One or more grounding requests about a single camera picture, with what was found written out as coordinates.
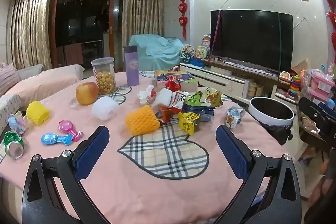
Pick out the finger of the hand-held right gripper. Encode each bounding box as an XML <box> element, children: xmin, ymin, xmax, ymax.
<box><xmin>299</xmin><ymin>97</ymin><xmax>325</xmax><ymax>123</ymax></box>
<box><xmin>319</xmin><ymin>103</ymin><xmax>336</xmax><ymax>121</ymax></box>

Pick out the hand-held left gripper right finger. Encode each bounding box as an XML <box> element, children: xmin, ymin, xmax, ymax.
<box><xmin>210</xmin><ymin>124</ymin><xmax>302</xmax><ymax>224</ymax></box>

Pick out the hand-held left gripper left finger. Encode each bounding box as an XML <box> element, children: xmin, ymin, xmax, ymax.
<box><xmin>21</xmin><ymin>126</ymin><xmax>111</xmax><ymax>224</ymax></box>

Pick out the white blue wrapper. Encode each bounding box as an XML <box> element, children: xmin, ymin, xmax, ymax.
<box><xmin>224</xmin><ymin>106</ymin><xmax>246</xmax><ymax>129</ymax></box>

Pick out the white trash bin black liner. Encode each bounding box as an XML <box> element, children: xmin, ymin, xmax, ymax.
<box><xmin>248</xmin><ymin>97</ymin><xmax>294</xmax><ymax>146</ymax></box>

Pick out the white foam fruit net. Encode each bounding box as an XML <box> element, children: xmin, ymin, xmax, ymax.
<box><xmin>91</xmin><ymin>97</ymin><xmax>119</xmax><ymax>120</ymax></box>

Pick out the dark blue snack bag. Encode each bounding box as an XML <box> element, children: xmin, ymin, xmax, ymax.
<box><xmin>182</xmin><ymin>105</ymin><xmax>215</xmax><ymax>123</ymax></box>

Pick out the yellow wrapper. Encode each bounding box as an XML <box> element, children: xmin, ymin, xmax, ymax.
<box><xmin>178</xmin><ymin>112</ymin><xmax>202</xmax><ymax>136</ymax></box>

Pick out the orange foam fruit net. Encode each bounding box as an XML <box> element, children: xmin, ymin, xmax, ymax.
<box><xmin>125</xmin><ymin>105</ymin><xmax>161</xmax><ymax>136</ymax></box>

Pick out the yellow green snack bag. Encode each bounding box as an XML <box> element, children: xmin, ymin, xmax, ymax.
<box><xmin>185</xmin><ymin>87</ymin><xmax>223</xmax><ymax>108</ymax></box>

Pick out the red white milk carton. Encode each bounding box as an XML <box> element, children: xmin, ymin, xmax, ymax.
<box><xmin>171</xmin><ymin>91</ymin><xmax>190</xmax><ymax>109</ymax></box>

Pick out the orange red wrapper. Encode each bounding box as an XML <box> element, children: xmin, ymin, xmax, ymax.
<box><xmin>157</xmin><ymin>105</ymin><xmax>181</xmax><ymax>123</ymax></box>

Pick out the white tissue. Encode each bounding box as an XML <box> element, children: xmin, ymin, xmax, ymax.
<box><xmin>138</xmin><ymin>84</ymin><xmax>158</xmax><ymax>105</ymax></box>

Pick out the red foil packet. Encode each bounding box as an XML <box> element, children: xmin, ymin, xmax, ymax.
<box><xmin>165</xmin><ymin>76</ymin><xmax>182</xmax><ymax>92</ymax></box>

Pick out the person's right hand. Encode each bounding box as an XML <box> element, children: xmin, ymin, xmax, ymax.
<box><xmin>308</xmin><ymin>161</ymin><xmax>336</xmax><ymax>208</ymax></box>

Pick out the pink storage box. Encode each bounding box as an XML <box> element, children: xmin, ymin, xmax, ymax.
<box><xmin>306</xmin><ymin>70</ymin><xmax>334</xmax><ymax>90</ymax></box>
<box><xmin>307</xmin><ymin>89</ymin><xmax>330</xmax><ymax>105</ymax></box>

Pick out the pink toy rattle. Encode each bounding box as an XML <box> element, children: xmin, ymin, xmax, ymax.
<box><xmin>58</xmin><ymin>120</ymin><xmax>84</xmax><ymax>142</ymax></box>

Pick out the blue toy rattle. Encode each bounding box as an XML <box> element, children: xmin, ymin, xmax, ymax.
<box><xmin>41</xmin><ymin>133</ymin><xmax>73</xmax><ymax>146</ymax></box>

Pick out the toy telephone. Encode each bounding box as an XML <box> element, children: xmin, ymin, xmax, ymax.
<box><xmin>279</xmin><ymin>70</ymin><xmax>291</xmax><ymax>83</ymax></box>

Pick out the brown cardboard box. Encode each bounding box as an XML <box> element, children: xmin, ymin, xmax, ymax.
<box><xmin>291</xmin><ymin>59</ymin><xmax>311</xmax><ymax>75</ymax></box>

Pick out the red yellow apple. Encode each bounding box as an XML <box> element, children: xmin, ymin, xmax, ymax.
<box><xmin>76</xmin><ymin>82</ymin><xmax>99</xmax><ymax>105</ymax></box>

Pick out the stack of yellow bowls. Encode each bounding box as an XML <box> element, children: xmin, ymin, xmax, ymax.
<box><xmin>248</xmin><ymin>82</ymin><xmax>259</xmax><ymax>98</ymax></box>

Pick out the yellow foam fruit net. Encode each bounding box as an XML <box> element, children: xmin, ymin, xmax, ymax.
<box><xmin>26</xmin><ymin>101</ymin><xmax>51</xmax><ymax>126</ymax></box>

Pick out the clear jar of snack balls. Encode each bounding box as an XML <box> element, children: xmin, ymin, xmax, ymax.
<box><xmin>91</xmin><ymin>57</ymin><xmax>117</xmax><ymax>95</ymax></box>

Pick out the white tv cabinet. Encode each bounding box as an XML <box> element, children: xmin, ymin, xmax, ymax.
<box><xmin>179</xmin><ymin>63</ymin><xmax>300</xmax><ymax>106</ymax></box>

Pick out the crushed green can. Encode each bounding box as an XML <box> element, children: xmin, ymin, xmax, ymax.
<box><xmin>2</xmin><ymin>131</ymin><xmax>25</xmax><ymax>161</ymax></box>

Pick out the colourful puzzle box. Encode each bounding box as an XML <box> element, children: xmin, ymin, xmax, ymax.
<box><xmin>153</xmin><ymin>70</ymin><xmax>198</xmax><ymax>92</ymax></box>

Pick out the crumpled light blue wrapper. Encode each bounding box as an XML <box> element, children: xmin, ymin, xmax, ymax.
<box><xmin>8</xmin><ymin>112</ymin><xmax>28</xmax><ymax>136</ymax></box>

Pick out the pink covered sofa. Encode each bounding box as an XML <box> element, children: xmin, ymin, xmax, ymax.
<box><xmin>0</xmin><ymin>64</ymin><xmax>86</xmax><ymax>130</ymax></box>

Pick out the purple thermos bottle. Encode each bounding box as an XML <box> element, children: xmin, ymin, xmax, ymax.
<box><xmin>123</xmin><ymin>45</ymin><xmax>140</xmax><ymax>86</ymax></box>

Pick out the black flat television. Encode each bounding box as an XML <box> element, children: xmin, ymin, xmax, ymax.
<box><xmin>210</xmin><ymin>9</ymin><xmax>294</xmax><ymax>74</ymax></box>

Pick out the colourful toy playset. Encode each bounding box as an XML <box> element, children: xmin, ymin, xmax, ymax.
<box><xmin>196</xmin><ymin>34</ymin><xmax>212</xmax><ymax>59</ymax></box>

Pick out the toy ferris wheel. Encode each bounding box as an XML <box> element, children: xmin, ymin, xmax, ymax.
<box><xmin>180</xmin><ymin>44</ymin><xmax>197</xmax><ymax>65</ymax></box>

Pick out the striped cushion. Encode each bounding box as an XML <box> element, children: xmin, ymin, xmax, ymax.
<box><xmin>0</xmin><ymin>63</ymin><xmax>20</xmax><ymax>96</ymax></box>

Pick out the light blue cloth cover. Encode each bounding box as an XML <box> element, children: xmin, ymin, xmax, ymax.
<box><xmin>129</xmin><ymin>34</ymin><xmax>185</xmax><ymax>71</ymax></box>

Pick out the wooden framed glass door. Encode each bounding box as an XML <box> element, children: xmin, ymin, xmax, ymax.
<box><xmin>50</xmin><ymin>0</ymin><xmax>125</xmax><ymax>68</ymax></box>

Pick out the beige patterned curtain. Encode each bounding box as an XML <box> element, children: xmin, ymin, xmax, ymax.
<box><xmin>122</xmin><ymin>0</ymin><xmax>164</xmax><ymax>50</ymax></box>
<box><xmin>8</xmin><ymin>0</ymin><xmax>53</xmax><ymax>71</ymax></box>

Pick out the rainbow stacking ring toy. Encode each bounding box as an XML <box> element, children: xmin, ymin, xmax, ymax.
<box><xmin>287</xmin><ymin>75</ymin><xmax>302</xmax><ymax>98</ymax></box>

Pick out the red knot hanging string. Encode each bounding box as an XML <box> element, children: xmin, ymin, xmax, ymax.
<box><xmin>178</xmin><ymin>0</ymin><xmax>188</xmax><ymax>41</ymax></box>
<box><xmin>316</xmin><ymin>0</ymin><xmax>336</xmax><ymax>56</ymax></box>

